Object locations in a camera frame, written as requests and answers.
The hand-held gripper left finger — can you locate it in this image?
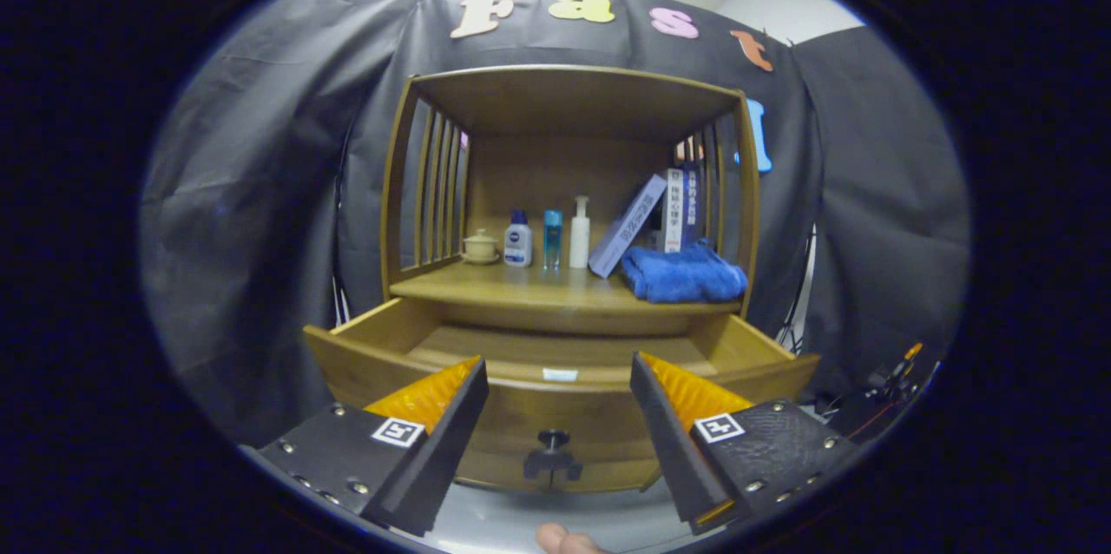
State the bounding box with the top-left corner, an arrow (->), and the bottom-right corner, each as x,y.
239,355 -> 490,538

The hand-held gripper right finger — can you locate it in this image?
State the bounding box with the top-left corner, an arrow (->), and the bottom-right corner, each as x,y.
630,352 -> 860,536

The wooden drawer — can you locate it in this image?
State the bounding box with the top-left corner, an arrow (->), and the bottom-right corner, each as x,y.
302,298 -> 821,494

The wooden countertop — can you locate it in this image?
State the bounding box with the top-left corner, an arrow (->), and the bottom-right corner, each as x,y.
389,254 -> 746,316

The wooden cabinet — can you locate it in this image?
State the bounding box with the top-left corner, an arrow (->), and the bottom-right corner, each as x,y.
379,63 -> 762,338

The blue folded towel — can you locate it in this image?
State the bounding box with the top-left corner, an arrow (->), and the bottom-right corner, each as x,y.
619,241 -> 749,305

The beige lidded ceramic cup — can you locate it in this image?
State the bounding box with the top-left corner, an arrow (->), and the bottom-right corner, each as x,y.
461,228 -> 501,265

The white bottle with blue cap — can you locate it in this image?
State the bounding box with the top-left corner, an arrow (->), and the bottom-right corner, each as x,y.
503,209 -> 533,267

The white pump bottle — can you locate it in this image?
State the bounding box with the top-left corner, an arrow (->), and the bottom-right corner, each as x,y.
569,195 -> 591,269

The lavender leaning book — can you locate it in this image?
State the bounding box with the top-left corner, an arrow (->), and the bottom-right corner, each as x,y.
588,173 -> 667,279

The white upright book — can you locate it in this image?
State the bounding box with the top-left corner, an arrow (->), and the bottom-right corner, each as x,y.
657,168 -> 687,254

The black device with orange tip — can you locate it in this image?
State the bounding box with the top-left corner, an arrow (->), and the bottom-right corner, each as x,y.
864,342 -> 925,403

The black backdrop cloth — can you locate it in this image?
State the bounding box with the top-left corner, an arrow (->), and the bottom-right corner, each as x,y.
139,0 -> 971,451

